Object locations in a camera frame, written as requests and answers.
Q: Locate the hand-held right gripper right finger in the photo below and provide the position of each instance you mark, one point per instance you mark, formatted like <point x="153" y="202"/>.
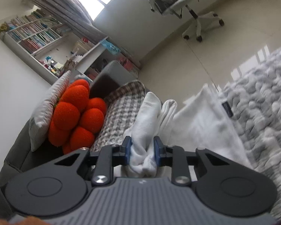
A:
<point x="157" y="150"/>

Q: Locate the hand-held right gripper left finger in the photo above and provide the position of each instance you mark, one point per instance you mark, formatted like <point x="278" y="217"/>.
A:
<point x="128" y="148"/>

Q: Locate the white bear print shirt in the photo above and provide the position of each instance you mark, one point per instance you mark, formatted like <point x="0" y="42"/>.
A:
<point x="201" y="126"/>

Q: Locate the orange pumpkin cushion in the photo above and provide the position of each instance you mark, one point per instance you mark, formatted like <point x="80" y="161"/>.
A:
<point x="70" y="117"/>

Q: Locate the blue plush toy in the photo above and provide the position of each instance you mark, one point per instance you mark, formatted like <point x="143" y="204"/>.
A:
<point x="82" y="77"/>

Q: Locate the white pillow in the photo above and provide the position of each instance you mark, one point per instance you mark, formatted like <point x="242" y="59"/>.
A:
<point x="44" y="112"/>

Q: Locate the blue printed bag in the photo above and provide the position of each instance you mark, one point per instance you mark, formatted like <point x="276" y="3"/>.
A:
<point x="110" y="46"/>

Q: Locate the grey sofa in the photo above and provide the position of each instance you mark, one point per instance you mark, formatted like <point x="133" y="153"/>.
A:
<point x="16" y="159"/>

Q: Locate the grey checked quilted blanket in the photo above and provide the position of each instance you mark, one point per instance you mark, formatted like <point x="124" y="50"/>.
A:
<point x="260" y="98"/>

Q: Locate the white bookshelf with books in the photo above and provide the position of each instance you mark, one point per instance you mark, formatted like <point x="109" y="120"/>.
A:
<point x="37" y="37"/>

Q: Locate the grey curtain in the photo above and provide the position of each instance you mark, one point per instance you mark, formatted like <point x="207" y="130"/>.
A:
<point x="68" y="11"/>

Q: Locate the white office chair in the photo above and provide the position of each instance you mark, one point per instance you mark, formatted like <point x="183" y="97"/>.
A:
<point x="189" y="2"/>

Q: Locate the yellow flower decoration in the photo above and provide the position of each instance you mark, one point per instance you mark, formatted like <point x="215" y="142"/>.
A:
<point x="0" y="29"/>

